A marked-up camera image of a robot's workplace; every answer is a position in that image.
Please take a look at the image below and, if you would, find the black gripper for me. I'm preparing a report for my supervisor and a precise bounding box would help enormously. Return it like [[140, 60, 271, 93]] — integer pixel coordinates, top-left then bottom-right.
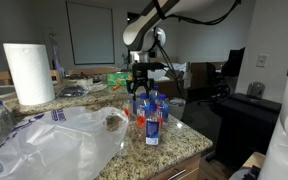
[[126, 69, 155, 98]]

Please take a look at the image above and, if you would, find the wooden counter cabinet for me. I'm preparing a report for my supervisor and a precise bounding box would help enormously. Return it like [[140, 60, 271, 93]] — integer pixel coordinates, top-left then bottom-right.
[[148, 153, 202, 180]]

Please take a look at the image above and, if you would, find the clear plastic bag blue print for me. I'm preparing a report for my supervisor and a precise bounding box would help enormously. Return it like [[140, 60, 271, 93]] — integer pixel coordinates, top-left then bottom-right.
[[0, 105, 130, 180]]

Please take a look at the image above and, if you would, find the green tissue box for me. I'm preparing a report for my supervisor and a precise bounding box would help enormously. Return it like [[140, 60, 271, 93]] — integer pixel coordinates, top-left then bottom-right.
[[106, 72, 134, 88]]

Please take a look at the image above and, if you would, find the small green plant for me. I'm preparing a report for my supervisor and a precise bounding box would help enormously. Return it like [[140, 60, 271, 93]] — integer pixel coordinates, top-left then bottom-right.
[[121, 52, 132, 71]]

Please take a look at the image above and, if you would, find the small white trash bin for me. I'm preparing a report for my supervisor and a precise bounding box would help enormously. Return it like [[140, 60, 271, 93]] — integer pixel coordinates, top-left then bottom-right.
[[168, 97, 187, 120]]

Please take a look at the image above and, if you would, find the white food container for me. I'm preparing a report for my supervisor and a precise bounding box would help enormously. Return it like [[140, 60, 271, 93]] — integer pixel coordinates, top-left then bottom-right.
[[63, 73, 94, 88]]

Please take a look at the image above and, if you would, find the wooden desk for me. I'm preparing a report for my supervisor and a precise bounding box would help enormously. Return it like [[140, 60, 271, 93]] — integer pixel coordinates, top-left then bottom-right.
[[187, 61, 227, 91]]

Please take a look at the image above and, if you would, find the dark wrapped item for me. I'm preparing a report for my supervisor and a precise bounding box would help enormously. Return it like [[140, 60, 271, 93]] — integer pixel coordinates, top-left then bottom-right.
[[57, 85, 87, 98]]

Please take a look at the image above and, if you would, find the white projector screen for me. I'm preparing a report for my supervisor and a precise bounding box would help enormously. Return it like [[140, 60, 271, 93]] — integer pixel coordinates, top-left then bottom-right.
[[65, 1, 116, 66]]

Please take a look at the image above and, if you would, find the black office chair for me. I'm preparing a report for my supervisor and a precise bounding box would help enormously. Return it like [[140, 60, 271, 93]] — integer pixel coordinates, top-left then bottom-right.
[[197, 47, 246, 108]]

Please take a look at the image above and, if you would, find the white paper towel roll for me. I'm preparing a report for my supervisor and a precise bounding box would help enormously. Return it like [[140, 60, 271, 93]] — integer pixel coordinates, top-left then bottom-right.
[[2, 42, 56, 106]]

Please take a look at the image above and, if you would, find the black cabinet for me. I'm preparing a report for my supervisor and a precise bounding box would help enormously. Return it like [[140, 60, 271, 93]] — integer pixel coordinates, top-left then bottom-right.
[[213, 92, 283, 168]]

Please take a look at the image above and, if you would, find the grey glass jar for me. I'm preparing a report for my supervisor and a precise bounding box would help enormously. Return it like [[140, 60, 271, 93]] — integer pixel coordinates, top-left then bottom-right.
[[246, 81, 266, 100]]

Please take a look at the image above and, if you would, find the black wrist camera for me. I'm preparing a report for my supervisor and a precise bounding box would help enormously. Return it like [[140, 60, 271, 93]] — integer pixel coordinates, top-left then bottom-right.
[[132, 62, 166, 72]]

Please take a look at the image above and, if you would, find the metal drawer handle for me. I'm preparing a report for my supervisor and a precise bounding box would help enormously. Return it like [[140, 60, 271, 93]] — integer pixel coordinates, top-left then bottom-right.
[[166, 168, 187, 180]]

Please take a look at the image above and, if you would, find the white light switch plate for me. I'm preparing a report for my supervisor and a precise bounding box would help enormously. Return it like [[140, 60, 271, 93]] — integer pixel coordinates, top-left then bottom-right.
[[256, 53, 269, 68]]

